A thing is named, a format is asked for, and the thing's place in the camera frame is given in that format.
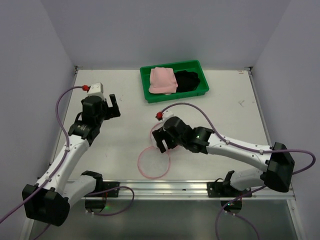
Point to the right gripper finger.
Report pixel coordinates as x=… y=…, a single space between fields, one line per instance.
x=168 y=144
x=159 y=135

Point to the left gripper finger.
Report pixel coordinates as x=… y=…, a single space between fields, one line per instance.
x=113 y=101
x=112 y=112

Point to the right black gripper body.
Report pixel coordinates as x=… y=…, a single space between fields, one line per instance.
x=162 y=136

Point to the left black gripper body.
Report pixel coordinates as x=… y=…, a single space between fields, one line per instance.
x=110 y=109

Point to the white pink mesh laundry bag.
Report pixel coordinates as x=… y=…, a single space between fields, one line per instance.
x=151 y=163

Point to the black bra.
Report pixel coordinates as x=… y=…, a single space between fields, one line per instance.
x=187 y=81

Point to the pink bra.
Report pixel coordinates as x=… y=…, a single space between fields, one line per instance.
x=162 y=81

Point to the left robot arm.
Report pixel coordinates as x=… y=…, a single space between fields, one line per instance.
x=50 y=199

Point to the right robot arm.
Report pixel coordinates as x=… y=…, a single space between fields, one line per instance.
x=270 y=166

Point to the green plastic tray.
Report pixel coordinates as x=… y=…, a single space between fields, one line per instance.
x=192 y=66

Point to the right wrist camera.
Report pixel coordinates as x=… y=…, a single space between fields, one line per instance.
x=164 y=115

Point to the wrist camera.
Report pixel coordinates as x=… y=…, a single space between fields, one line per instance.
x=96 y=89
x=164 y=115

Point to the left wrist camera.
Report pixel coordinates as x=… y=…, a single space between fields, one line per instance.
x=96 y=89

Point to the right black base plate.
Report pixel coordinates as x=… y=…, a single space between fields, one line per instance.
x=221 y=188

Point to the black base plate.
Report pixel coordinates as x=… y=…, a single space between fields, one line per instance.
x=221 y=188
x=105 y=188

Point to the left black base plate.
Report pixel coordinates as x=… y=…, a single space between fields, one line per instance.
x=105 y=188

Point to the aluminium mounting rail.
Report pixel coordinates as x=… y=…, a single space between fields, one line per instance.
x=184 y=190

